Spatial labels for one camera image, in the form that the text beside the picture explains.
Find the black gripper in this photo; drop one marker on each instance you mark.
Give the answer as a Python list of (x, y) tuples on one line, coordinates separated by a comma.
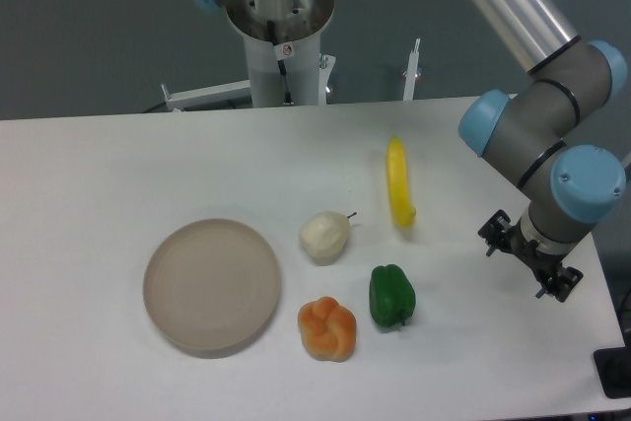
[(555, 279)]

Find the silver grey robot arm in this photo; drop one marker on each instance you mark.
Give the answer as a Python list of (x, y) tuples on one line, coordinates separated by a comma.
[(570, 189)]

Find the yellow toy banana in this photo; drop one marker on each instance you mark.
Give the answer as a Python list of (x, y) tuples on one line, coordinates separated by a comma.
[(401, 208)]

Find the black device at table edge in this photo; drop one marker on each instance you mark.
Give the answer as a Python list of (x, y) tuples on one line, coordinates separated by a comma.
[(613, 368)]

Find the green toy bell pepper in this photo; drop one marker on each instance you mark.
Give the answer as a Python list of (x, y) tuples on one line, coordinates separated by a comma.
[(392, 298)]

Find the white toy pear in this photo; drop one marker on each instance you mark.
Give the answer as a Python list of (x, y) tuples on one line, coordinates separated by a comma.
[(324, 236)]

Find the orange toy bread roll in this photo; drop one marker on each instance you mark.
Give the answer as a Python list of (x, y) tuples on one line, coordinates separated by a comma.
[(328, 330)]

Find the beige round plate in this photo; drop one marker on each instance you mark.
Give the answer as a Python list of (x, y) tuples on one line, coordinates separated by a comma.
[(212, 287)]

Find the white upright frame post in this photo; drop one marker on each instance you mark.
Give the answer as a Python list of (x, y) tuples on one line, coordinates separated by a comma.
[(412, 72)]

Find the white metal frame bracket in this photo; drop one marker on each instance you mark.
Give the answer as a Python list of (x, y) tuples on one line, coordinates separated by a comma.
[(208, 96)]

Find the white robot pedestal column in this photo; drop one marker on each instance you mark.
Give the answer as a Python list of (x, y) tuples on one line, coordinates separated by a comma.
[(282, 40)]

